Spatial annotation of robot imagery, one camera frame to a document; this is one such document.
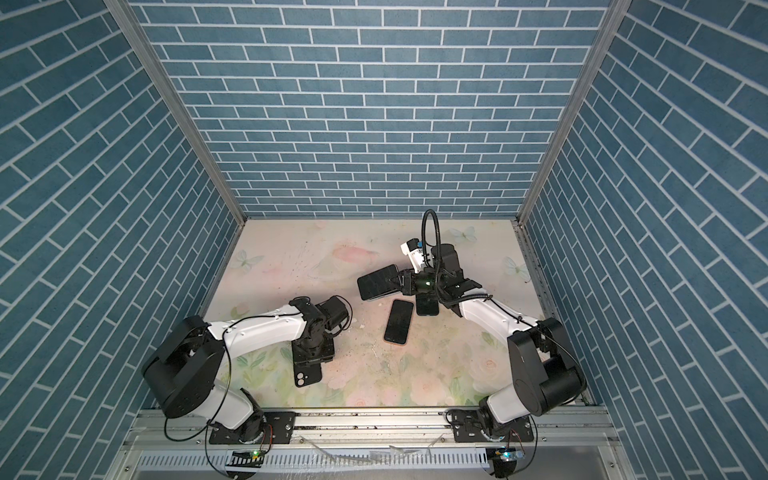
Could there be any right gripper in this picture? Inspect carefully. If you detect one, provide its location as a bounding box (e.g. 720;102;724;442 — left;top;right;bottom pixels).
387;267;447;296

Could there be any black phone purple edge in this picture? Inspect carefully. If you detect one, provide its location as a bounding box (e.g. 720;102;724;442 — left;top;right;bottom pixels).
357;264;401;301

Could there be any black phone case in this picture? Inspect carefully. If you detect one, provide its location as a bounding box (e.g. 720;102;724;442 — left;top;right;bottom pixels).
293;362;323;388
415;293;440;317

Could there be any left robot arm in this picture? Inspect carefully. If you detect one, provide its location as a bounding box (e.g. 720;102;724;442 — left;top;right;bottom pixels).
142;295;353;442

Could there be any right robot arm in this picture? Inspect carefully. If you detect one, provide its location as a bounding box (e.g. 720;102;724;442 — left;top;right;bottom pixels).
398;238;587;425

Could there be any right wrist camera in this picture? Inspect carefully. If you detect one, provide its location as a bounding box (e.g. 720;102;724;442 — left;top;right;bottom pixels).
401;238;427;273

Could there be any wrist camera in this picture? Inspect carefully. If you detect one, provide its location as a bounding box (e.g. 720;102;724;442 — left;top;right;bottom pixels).
318;295;354;337
401;238;427;273

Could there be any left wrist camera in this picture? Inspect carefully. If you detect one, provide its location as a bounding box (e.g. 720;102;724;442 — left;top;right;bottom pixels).
318;295;354;337

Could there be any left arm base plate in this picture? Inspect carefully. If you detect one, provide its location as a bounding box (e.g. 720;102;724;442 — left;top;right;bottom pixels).
208;411;297;445

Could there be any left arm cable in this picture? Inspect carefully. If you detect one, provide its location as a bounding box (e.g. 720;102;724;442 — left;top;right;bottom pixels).
163;293;355;475

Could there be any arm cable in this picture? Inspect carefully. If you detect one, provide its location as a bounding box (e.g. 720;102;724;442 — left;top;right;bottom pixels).
420;208;589;403
163;293;355;475

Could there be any white slotted cable duct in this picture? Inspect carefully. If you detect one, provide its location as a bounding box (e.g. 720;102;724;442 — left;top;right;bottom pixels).
136;448;490;473

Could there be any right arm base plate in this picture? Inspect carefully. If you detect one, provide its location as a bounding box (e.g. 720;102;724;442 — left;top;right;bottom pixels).
444;408;534;443

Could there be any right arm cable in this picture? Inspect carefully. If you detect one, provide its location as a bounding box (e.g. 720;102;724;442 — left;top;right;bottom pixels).
420;208;589;403

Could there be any aluminium front rail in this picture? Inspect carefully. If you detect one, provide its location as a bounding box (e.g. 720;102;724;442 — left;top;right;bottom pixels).
122;405;619;451

